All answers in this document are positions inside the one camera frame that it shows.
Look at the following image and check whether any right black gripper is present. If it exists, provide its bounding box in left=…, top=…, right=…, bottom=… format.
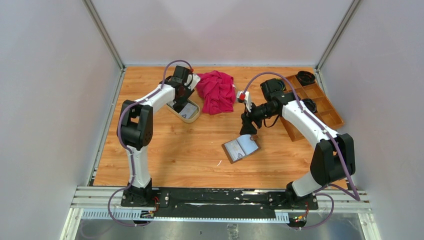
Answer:
left=240, top=101, right=278, bottom=136

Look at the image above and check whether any brown leather card holder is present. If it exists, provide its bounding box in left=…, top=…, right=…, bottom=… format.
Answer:
left=221, top=134, right=261, bottom=164

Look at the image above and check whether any white VIP credit card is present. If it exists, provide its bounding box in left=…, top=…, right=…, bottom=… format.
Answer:
left=227, top=140, right=246, bottom=162

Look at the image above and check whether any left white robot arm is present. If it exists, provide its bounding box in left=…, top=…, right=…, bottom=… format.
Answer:
left=117, top=65, right=201, bottom=207

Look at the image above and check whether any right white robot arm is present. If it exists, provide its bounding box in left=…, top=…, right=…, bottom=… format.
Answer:
left=236, top=78, right=356, bottom=209

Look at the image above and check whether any stack of credit cards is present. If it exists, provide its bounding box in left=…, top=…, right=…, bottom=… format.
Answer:
left=168, top=100, right=199, bottom=120

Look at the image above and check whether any beige card tray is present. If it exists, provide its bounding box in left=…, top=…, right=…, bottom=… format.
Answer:
left=165, top=98, right=201, bottom=124

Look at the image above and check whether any crumpled pink cloth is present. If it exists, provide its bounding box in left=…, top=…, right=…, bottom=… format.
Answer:
left=196, top=70, right=236, bottom=115

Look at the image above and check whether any brown wooden compartment tray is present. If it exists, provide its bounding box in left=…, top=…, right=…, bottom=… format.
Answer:
left=286, top=71, right=345, bottom=130

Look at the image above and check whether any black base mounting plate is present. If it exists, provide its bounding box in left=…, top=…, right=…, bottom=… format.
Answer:
left=121, top=187, right=319, bottom=220

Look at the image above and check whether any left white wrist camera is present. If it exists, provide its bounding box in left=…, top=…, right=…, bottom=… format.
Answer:
left=186, top=73, right=201, bottom=91

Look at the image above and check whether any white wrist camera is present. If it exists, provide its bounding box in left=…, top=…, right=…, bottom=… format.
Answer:
left=236, top=91, right=252, bottom=113
left=186, top=73, right=201, bottom=91

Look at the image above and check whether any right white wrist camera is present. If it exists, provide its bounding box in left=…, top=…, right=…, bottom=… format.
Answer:
left=236, top=91, right=252, bottom=113

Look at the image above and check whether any black coiled cable middle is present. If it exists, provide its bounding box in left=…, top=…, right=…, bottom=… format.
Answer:
left=302, top=97, right=318, bottom=115

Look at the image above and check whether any black coiled cable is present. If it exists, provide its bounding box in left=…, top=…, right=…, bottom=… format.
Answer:
left=295, top=70, right=317, bottom=87
left=302, top=97, right=318, bottom=115

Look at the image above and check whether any black coiled cable back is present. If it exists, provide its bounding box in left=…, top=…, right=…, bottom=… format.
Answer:
left=295, top=70, right=317, bottom=87

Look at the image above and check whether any aluminium frame rail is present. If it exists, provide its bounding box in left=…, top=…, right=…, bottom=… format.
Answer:
left=71, top=186, right=372, bottom=224

